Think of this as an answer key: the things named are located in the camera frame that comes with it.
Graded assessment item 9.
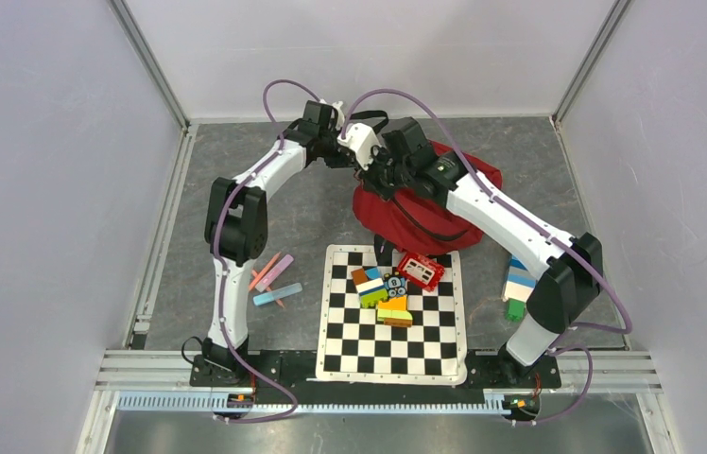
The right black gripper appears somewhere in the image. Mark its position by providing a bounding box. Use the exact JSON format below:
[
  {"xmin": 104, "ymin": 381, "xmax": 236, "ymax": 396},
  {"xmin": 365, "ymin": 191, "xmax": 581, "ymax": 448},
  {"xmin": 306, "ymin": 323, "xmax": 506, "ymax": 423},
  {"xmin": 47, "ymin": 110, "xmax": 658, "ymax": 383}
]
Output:
[{"xmin": 352, "ymin": 143, "xmax": 412, "ymax": 203}]

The red backpack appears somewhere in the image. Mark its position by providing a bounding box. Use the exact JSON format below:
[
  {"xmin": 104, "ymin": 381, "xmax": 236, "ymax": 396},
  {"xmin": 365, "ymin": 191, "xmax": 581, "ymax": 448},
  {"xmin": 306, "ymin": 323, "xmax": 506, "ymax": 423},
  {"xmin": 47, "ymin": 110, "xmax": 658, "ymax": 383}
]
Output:
[{"xmin": 353, "ymin": 139, "xmax": 484, "ymax": 263}]

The red plastic card box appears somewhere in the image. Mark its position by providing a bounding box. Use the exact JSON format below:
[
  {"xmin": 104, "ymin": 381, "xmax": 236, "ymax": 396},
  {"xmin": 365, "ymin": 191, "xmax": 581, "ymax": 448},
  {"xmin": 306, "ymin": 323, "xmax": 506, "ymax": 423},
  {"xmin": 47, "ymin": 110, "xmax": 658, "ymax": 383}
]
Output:
[{"xmin": 397, "ymin": 253, "xmax": 445, "ymax": 291}]

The orange pencil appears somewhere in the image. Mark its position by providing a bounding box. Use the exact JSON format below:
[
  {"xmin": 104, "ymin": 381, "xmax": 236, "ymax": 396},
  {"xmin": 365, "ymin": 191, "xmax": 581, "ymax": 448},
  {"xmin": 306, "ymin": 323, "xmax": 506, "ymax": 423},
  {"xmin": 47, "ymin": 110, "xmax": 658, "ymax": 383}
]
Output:
[{"xmin": 249, "ymin": 253, "xmax": 282, "ymax": 292}]

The pink highlighter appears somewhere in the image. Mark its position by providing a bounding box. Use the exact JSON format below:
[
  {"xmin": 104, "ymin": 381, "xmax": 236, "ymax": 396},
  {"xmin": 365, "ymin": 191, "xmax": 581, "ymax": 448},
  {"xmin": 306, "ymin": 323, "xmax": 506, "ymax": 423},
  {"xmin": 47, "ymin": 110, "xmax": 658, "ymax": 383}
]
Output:
[{"xmin": 269, "ymin": 254, "xmax": 294, "ymax": 287}]

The light blue highlighter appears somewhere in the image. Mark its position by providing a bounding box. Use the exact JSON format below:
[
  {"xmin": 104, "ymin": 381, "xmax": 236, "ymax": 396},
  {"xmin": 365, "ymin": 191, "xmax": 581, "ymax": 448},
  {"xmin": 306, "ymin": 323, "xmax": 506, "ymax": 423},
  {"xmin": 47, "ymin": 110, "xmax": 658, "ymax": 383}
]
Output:
[{"xmin": 256, "ymin": 283, "xmax": 302, "ymax": 304}]

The red pencil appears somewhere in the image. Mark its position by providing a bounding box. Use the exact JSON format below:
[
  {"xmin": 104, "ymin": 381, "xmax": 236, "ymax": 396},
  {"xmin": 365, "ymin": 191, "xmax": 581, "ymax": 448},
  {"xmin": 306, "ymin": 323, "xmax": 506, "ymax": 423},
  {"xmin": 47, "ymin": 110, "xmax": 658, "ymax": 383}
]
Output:
[{"xmin": 250, "ymin": 269, "xmax": 285, "ymax": 308}]

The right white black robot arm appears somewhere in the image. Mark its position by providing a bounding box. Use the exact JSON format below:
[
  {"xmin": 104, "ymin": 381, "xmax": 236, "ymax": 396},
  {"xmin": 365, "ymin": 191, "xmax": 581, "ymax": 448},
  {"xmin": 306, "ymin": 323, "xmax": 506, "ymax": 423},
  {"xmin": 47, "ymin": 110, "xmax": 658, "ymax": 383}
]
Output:
[{"xmin": 338, "ymin": 117, "xmax": 604, "ymax": 386}]

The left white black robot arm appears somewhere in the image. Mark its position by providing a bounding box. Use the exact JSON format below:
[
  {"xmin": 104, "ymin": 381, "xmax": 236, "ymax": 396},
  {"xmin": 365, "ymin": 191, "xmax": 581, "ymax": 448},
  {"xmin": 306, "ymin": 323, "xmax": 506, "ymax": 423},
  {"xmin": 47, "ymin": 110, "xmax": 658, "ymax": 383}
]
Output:
[{"xmin": 201, "ymin": 100, "xmax": 347, "ymax": 386}]

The blue owl number block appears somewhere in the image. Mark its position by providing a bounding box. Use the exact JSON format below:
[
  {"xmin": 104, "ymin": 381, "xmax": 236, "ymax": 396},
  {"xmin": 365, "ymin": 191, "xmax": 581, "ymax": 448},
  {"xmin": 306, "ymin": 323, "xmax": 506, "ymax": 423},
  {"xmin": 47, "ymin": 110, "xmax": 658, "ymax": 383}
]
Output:
[{"xmin": 383, "ymin": 272, "xmax": 408, "ymax": 299}]

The brown blue green block stack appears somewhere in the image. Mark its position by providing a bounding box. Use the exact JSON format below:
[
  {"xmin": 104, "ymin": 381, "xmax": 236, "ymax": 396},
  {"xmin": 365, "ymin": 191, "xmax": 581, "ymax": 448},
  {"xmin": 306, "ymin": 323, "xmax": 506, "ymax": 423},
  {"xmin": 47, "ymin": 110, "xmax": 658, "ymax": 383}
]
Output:
[{"xmin": 351, "ymin": 267, "xmax": 389, "ymax": 308}]

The green yellow orange block stack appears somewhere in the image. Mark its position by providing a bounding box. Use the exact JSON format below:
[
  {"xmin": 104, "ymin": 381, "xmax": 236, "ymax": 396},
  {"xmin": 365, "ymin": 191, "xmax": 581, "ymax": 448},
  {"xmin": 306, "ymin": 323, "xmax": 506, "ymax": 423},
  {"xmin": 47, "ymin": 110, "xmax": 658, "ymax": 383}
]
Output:
[{"xmin": 376, "ymin": 296, "xmax": 413, "ymax": 328}]

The long striped block tower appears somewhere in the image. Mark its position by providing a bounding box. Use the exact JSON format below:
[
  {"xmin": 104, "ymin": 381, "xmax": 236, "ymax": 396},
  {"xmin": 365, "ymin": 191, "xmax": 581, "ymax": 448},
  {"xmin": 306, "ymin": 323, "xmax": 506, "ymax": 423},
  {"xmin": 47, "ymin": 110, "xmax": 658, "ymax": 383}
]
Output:
[{"xmin": 502, "ymin": 255, "xmax": 537, "ymax": 322}]

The black white chessboard mat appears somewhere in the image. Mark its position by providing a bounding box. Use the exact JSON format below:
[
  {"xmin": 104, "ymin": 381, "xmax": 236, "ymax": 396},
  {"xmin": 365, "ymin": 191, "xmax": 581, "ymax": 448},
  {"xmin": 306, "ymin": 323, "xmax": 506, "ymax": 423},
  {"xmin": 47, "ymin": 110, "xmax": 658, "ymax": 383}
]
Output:
[{"xmin": 316, "ymin": 245, "xmax": 467, "ymax": 386}]

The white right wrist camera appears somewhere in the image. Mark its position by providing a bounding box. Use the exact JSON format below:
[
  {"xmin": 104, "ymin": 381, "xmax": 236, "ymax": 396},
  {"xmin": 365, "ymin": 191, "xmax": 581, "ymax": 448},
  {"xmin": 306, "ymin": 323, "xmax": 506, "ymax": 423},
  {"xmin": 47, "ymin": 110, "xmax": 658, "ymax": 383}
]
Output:
[{"xmin": 337, "ymin": 123, "xmax": 381, "ymax": 171}]

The blue toothed cable rail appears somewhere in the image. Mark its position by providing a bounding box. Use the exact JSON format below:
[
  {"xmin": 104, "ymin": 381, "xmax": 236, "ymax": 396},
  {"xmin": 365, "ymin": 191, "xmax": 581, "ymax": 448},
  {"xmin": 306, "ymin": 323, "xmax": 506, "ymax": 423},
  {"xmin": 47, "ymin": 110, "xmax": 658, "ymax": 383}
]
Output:
[{"xmin": 116, "ymin": 391, "xmax": 510, "ymax": 416}]

